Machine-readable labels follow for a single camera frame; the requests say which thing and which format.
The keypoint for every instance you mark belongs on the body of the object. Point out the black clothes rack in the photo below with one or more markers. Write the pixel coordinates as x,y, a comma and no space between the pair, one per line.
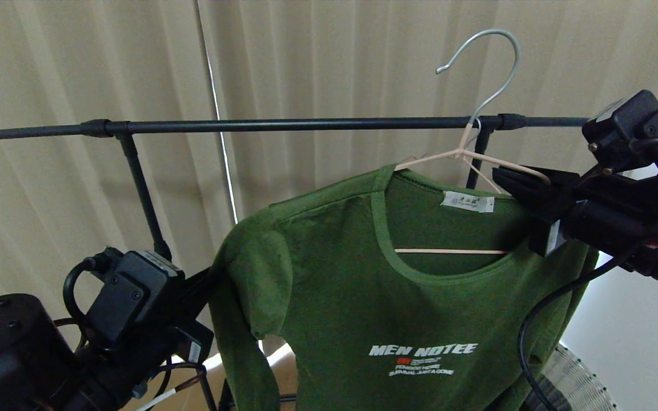
306,123

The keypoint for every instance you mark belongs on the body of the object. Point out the green long-sleeved shirt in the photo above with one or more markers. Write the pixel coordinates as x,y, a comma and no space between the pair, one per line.
334,285

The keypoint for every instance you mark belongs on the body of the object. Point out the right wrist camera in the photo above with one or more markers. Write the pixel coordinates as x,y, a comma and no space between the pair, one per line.
626,125

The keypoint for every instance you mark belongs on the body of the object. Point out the pink clothes hanger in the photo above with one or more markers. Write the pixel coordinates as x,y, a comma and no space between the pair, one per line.
463,149
483,178

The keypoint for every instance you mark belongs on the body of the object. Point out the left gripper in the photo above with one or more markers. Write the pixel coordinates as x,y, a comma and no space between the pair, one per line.
135,377

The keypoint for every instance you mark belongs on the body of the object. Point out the white laundry basket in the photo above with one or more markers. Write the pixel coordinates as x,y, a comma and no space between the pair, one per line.
586,377

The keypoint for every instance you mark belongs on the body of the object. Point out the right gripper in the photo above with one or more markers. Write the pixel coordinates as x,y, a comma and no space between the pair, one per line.
609,220

